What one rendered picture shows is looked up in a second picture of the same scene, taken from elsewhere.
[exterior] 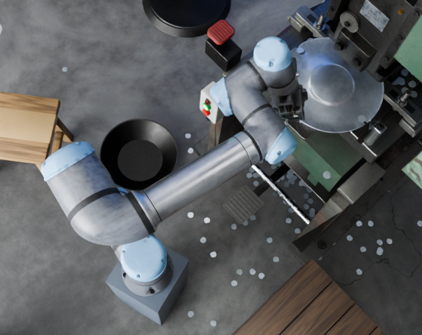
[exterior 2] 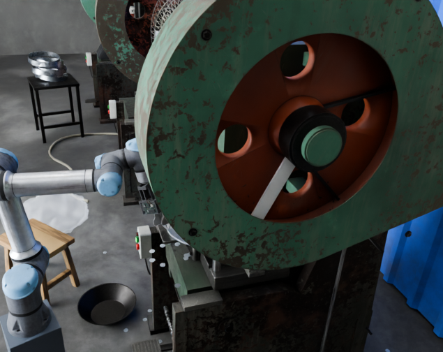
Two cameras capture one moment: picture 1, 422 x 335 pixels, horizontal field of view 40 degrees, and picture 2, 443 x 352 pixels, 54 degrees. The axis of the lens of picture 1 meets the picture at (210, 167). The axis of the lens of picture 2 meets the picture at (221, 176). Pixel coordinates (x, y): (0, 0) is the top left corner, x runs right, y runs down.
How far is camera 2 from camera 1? 1.21 m
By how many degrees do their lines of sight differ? 46
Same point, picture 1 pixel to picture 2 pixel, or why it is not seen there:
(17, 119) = (44, 238)
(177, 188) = (32, 174)
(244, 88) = (111, 155)
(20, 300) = not seen: outside the picture
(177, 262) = (51, 325)
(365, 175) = (206, 296)
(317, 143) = (185, 269)
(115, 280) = (4, 318)
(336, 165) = (188, 283)
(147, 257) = (20, 277)
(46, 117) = (59, 242)
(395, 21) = not seen: hidden behind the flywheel
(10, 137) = not seen: hidden behind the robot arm
